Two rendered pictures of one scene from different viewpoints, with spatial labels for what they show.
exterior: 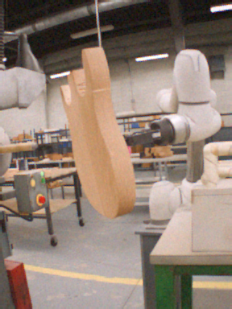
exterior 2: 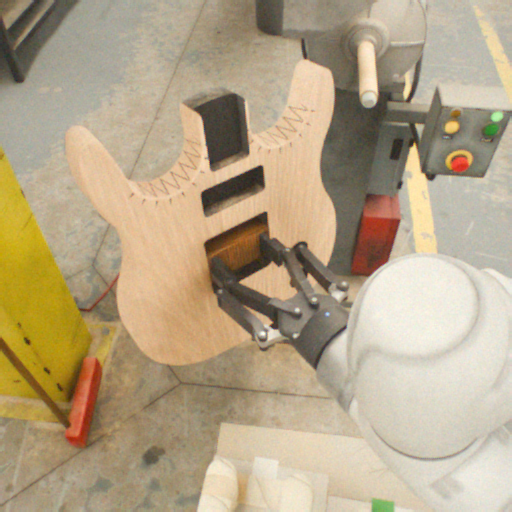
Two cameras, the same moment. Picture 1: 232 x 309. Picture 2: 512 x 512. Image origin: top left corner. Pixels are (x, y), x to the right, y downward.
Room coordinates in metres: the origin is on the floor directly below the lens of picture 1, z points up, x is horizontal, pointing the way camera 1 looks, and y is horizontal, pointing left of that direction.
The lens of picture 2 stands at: (0.67, -0.41, 1.75)
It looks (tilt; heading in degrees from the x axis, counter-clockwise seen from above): 49 degrees down; 76
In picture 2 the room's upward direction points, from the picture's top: straight up
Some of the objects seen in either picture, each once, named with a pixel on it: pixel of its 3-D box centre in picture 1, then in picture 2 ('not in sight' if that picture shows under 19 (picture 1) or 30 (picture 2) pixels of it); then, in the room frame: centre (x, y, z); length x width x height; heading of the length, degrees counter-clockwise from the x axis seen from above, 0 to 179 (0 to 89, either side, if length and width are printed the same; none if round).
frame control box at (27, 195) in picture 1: (19, 197); (443, 125); (1.40, 0.53, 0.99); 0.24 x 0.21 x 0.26; 69
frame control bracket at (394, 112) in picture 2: (11, 193); (422, 113); (1.35, 0.55, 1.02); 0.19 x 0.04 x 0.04; 159
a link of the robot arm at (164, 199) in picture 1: (163, 199); not in sight; (1.65, -0.27, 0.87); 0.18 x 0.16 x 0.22; 88
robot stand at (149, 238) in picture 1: (164, 273); not in sight; (1.65, -0.26, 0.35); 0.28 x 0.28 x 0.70; 62
